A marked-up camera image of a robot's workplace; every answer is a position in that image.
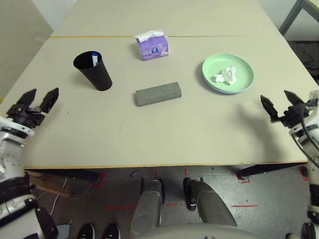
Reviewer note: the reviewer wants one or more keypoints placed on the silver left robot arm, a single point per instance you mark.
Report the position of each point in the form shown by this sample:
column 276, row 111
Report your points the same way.
column 12, row 161

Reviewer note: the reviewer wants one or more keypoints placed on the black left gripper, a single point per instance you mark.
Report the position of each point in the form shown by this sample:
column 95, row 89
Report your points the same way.
column 23, row 115

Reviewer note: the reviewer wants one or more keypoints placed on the beige table black frame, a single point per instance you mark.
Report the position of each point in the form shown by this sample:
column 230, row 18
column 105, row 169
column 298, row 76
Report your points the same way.
column 289, row 17

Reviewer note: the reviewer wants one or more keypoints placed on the wooden plank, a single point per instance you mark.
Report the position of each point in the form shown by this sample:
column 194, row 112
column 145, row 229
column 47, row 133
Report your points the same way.
column 49, row 185

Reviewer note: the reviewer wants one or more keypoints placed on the grey glasses case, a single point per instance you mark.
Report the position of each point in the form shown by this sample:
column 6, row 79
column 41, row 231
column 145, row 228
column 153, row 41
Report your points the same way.
column 158, row 94

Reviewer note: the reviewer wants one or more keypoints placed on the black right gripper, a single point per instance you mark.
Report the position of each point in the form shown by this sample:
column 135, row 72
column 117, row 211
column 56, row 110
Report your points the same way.
column 292, row 115

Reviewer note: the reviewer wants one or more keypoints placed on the black table foot bar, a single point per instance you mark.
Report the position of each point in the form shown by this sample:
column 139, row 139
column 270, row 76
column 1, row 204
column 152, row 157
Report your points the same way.
column 264, row 169
column 69, row 174

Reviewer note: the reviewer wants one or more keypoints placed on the grey robot left leg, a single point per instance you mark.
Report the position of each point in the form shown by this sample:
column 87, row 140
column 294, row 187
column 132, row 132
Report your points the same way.
column 148, row 211

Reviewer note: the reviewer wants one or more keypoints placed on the black sneaker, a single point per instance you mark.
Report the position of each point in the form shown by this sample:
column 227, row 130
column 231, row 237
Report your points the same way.
column 87, row 232
column 112, row 231

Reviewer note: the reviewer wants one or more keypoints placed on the grey robot right leg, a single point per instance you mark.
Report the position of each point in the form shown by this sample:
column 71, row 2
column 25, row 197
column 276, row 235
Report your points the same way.
column 211, row 206

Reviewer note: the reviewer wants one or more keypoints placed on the grey box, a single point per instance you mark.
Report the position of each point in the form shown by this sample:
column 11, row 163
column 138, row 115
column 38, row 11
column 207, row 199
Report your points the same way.
column 63, row 230

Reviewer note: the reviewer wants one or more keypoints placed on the grey robot leg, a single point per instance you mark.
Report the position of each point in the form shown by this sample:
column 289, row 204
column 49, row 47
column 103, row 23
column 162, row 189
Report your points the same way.
column 211, row 206
column 148, row 211

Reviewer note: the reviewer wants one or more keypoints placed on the green plate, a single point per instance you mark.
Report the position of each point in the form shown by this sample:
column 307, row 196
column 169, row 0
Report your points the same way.
column 214, row 67

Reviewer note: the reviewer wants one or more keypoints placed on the black plastic cup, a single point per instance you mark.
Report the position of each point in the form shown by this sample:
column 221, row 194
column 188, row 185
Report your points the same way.
column 96, row 74

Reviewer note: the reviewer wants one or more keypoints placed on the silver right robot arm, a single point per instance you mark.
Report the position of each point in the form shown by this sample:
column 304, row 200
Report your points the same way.
column 310, row 144

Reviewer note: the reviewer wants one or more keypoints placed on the white tissue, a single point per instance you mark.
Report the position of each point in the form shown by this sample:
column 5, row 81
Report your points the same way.
column 226, row 75

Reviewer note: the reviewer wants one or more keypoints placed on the white marker blue cap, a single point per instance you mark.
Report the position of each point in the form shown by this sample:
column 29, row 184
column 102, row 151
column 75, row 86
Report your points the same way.
column 95, row 59

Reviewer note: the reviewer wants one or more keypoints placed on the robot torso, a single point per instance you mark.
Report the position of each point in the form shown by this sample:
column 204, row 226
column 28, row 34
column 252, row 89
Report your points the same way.
column 199, row 232

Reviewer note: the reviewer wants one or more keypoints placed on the purple tissue pack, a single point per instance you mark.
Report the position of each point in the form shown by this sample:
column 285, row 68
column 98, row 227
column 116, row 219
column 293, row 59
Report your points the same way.
column 153, row 49

